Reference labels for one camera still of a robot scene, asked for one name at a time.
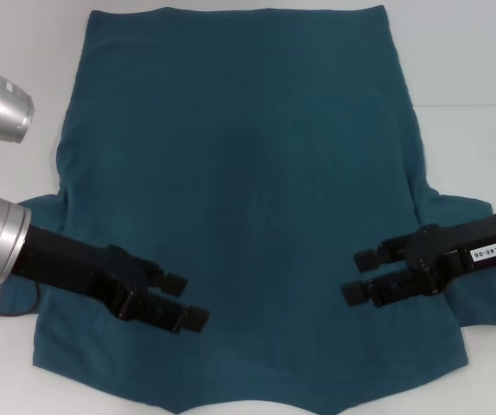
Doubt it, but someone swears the blue short-sleeved shirt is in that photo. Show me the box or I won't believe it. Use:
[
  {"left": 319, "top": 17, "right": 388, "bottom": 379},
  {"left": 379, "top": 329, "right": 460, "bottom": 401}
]
[{"left": 0, "top": 3, "right": 496, "bottom": 415}]

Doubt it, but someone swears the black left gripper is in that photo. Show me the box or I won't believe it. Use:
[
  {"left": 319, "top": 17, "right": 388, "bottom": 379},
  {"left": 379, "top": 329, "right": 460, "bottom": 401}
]
[{"left": 12, "top": 223, "right": 211, "bottom": 335}]

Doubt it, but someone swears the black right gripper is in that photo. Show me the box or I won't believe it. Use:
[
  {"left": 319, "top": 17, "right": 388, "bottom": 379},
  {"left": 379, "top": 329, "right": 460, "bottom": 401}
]
[{"left": 340, "top": 210, "right": 496, "bottom": 309}]

